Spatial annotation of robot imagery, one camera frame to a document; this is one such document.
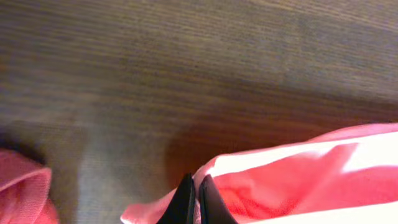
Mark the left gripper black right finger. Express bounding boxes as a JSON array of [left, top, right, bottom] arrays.
[[199, 175, 238, 224]]

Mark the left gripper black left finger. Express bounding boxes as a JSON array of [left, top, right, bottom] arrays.
[[157, 174, 196, 224]]

